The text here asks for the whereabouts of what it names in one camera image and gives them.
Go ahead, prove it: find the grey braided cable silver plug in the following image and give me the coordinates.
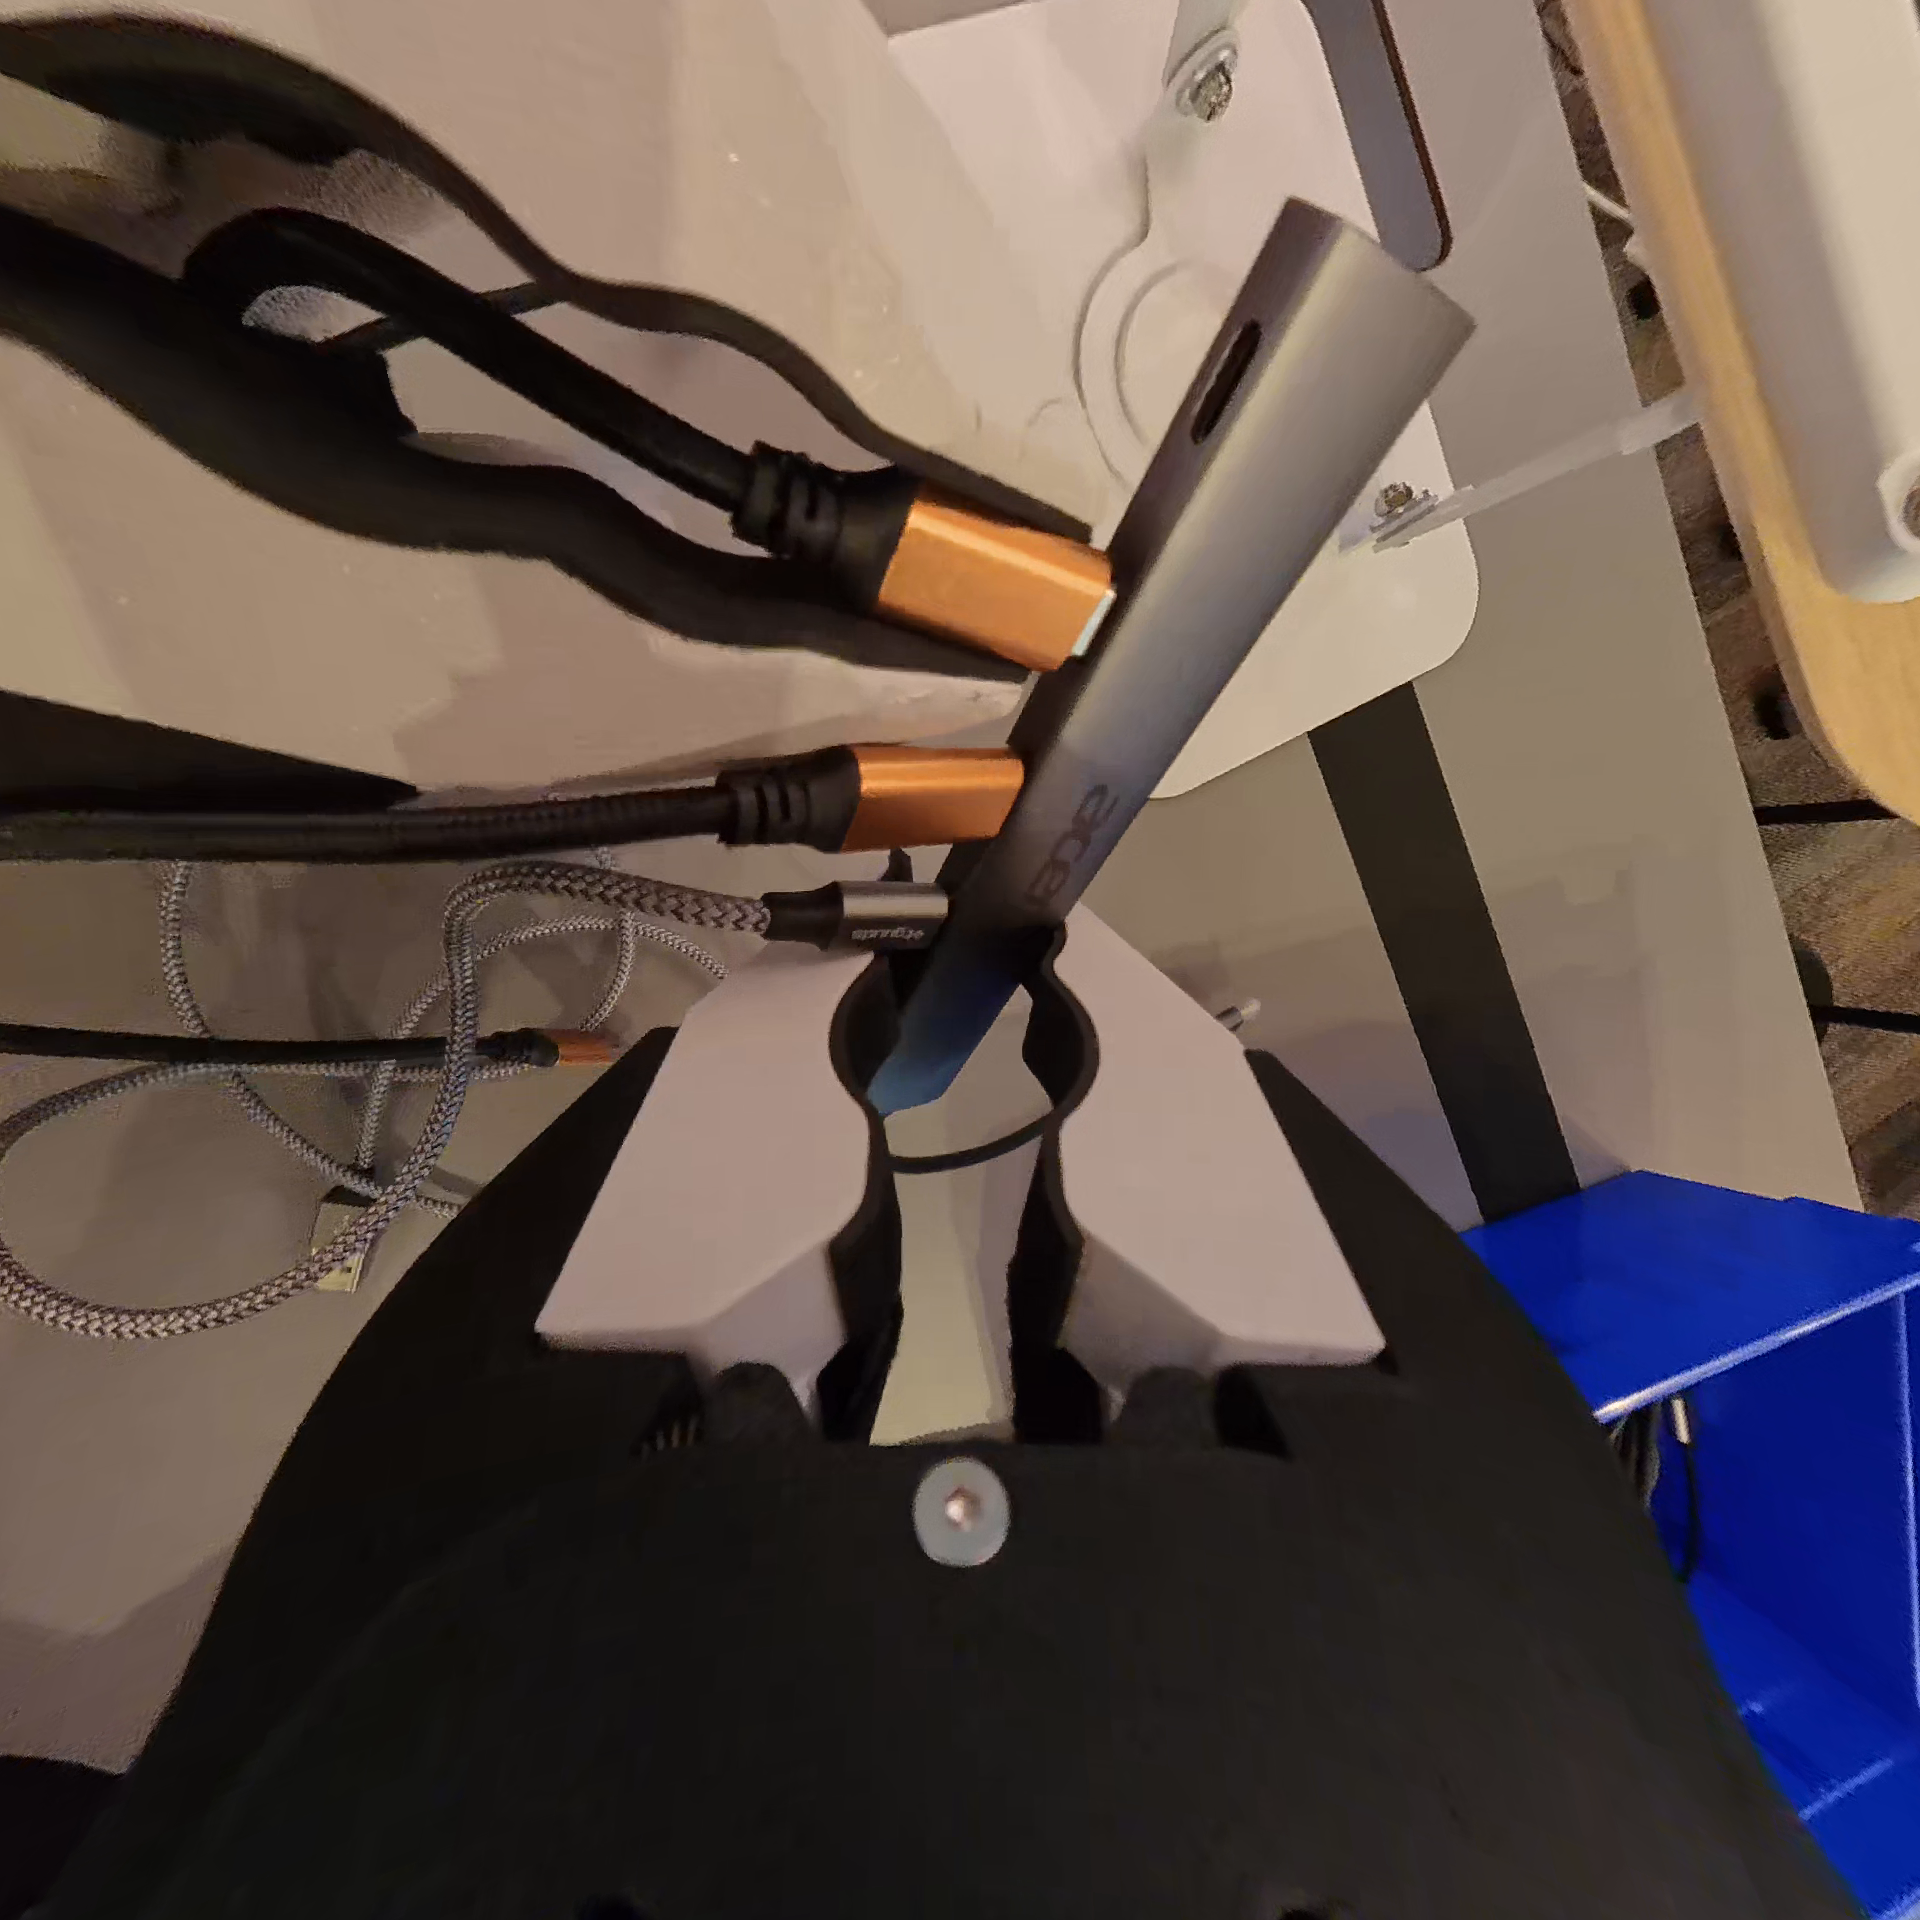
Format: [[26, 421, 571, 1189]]
[[0, 865, 962, 1337]]

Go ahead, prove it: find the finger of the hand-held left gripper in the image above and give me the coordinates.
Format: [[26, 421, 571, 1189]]
[[181, 0, 1097, 529], [0, 332, 1037, 788]]

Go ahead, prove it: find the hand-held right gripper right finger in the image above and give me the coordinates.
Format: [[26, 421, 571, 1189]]
[[1021, 897, 1387, 1412]]

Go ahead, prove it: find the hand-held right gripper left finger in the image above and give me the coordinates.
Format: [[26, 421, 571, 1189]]
[[541, 910, 897, 1412]]

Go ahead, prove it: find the grey usb hub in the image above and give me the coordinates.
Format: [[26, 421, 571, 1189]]
[[865, 201, 1479, 1178]]

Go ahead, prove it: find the black cable with orange plug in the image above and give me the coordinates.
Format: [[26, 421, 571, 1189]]
[[0, 739, 1028, 873], [0, 197, 1117, 676]]

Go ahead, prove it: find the blue plastic bin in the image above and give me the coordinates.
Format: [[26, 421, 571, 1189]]
[[1457, 1170, 1920, 1920]]

